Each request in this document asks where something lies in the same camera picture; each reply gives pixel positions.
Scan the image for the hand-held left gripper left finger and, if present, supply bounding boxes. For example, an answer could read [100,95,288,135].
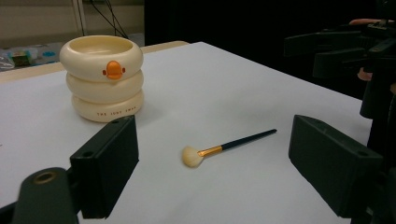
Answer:
[69,114,140,219]

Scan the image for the cream ring-shaped holder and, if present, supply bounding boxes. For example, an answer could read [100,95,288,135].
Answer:
[59,35,145,123]

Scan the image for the makeup brush with dark handle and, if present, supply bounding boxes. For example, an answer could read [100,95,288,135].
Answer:
[181,128,278,169]

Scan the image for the black curtain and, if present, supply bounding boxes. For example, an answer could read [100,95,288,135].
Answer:
[144,0,379,100]

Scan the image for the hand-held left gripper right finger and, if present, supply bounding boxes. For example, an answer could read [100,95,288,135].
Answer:
[288,114,385,218]

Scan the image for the white upright post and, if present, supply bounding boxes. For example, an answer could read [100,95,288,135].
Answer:
[70,0,86,37]

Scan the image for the small colourful box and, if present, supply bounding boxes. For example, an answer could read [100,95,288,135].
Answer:
[7,49,33,67]

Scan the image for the black cable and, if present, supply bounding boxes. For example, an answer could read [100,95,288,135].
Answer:
[89,0,130,40]
[104,0,119,37]

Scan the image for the clear plastic bag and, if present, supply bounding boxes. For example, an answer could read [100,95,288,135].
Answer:
[0,55,16,72]

